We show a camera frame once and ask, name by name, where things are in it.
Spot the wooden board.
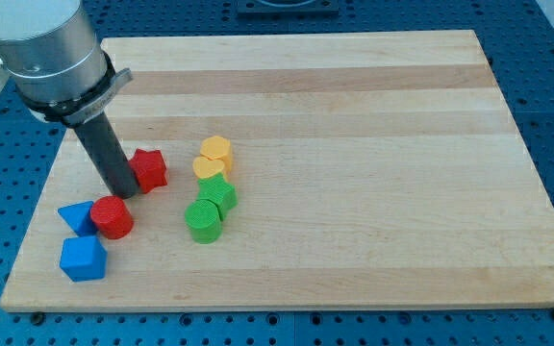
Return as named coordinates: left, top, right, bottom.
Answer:
left=0, top=30, right=554, bottom=312

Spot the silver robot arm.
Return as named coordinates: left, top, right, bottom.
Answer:
left=0, top=0, right=107, bottom=104

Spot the green cylinder block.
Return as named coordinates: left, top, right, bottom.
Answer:
left=185, top=200, right=222, bottom=244

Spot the blue cube block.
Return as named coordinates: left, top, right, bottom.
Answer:
left=60, top=235, right=108, bottom=282

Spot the yellow heart block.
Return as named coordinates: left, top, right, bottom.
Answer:
left=192, top=156, right=228, bottom=181

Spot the yellow hexagon block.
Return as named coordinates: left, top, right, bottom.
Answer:
left=200, top=136, right=234, bottom=172

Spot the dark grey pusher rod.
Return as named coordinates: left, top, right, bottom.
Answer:
left=74, top=112, right=139, bottom=199

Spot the black clamp ring with bracket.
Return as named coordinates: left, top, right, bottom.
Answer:
left=15, top=51, right=134, bottom=129

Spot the red cylinder block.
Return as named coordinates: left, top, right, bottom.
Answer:
left=89, top=196, right=134, bottom=239

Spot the red star block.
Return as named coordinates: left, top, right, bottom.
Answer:
left=129, top=148, right=167, bottom=194

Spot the blue triangle block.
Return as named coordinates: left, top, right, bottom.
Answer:
left=58, top=201, right=98, bottom=236

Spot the green star block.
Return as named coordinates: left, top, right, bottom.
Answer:
left=197, top=173, right=238, bottom=221

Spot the black mounting plate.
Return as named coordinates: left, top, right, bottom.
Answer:
left=237, top=0, right=340, bottom=16

